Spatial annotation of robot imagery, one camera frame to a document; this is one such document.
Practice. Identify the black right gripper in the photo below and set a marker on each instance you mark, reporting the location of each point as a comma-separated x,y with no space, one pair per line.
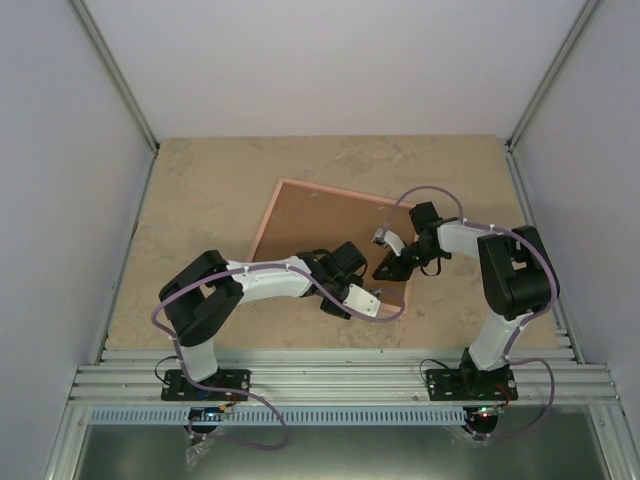
402,273

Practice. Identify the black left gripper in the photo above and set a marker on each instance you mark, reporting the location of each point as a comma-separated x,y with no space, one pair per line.
330,309

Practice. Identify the brown cardboard backing board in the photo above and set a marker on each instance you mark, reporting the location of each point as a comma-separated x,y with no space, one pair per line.
330,225

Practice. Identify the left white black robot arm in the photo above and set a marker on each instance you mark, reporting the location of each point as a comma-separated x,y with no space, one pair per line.
203,296

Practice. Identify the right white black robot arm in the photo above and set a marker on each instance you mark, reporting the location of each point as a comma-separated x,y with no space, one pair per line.
517,280

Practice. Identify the right controller circuit board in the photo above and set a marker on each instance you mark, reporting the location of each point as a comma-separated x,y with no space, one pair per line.
484,412

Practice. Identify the controller circuit board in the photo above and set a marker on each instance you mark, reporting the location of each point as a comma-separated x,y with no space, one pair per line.
214,414
484,412

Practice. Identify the left controller circuit board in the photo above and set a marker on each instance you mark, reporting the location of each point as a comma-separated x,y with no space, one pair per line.
214,414

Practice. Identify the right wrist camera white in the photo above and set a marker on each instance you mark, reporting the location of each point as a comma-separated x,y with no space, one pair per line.
388,239

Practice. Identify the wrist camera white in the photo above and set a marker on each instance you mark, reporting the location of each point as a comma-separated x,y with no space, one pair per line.
361,301
388,239

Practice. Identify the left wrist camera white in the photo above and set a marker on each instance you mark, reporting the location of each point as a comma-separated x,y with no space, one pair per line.
361,301

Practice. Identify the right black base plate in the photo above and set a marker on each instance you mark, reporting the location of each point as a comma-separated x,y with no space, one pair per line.
455,385

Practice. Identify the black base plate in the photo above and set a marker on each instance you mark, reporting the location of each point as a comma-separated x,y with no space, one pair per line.
455,385
231,386

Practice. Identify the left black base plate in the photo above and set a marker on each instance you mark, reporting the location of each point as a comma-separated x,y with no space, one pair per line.
231,386

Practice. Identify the aluminium rail base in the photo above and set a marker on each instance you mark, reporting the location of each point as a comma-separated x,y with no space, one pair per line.
344,376

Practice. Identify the slotted grey cable duct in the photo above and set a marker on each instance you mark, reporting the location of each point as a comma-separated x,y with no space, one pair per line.
290,416

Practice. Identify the right aluminium corner post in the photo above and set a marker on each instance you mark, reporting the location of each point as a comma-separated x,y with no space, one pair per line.
584,18

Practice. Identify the aluminium corner post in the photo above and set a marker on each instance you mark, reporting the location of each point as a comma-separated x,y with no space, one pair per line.
584,18
100,46

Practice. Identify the left aluminium corner post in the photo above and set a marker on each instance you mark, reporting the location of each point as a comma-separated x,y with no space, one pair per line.
100,46

